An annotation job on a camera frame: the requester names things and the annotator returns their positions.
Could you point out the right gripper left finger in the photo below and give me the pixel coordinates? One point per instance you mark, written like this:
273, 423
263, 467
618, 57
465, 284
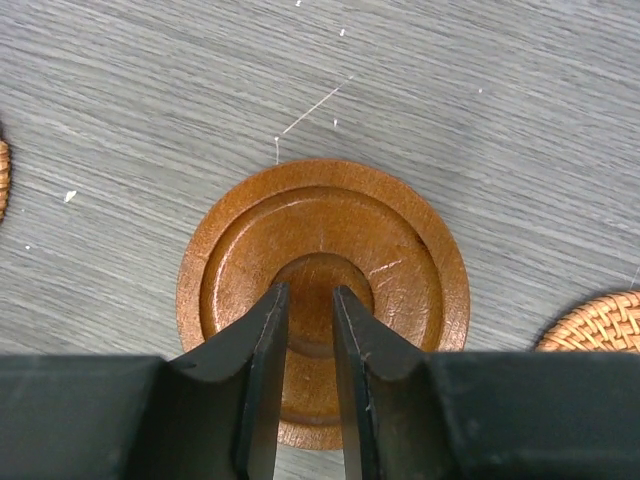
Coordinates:
228, 397

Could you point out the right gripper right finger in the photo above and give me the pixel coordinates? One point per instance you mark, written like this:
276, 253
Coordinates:
391, 419

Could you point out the wooden coaster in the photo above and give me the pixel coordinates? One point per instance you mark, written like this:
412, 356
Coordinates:
314, 225

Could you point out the woven rattan coaster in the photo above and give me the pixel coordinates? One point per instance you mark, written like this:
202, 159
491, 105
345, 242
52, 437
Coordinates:
606, 324
5, 177

